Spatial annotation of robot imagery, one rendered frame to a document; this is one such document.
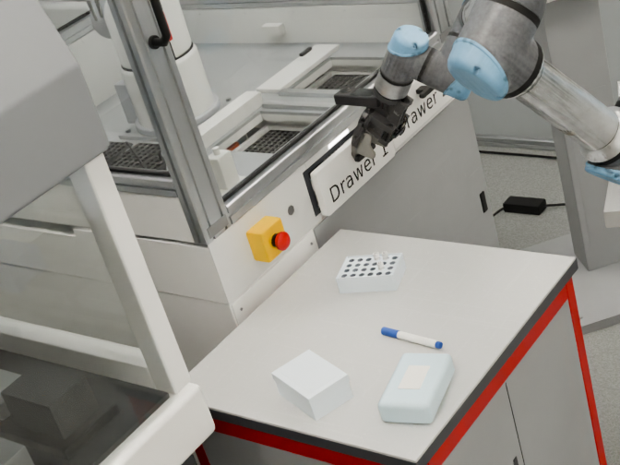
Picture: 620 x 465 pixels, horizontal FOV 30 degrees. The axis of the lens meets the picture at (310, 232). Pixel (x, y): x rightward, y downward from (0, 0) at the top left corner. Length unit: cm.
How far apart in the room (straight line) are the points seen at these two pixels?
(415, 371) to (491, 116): 259
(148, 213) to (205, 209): 15
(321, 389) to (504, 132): 262
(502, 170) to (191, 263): 217
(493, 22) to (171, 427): 86
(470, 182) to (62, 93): 163
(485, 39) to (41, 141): 75
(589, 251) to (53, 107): 219
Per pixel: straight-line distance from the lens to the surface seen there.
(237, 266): 240
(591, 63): 334
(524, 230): 397
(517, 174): 433
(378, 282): 235
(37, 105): 170
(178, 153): 225
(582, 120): 216
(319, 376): 208
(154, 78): 220
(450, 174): 305
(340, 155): 259
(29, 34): 173
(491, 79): 197
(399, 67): 239
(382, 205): 279
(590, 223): 354
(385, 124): 249
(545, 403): 233
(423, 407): 196
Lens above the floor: 199
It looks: 28 degrees down
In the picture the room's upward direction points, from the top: 17 degrees counter-clockwise
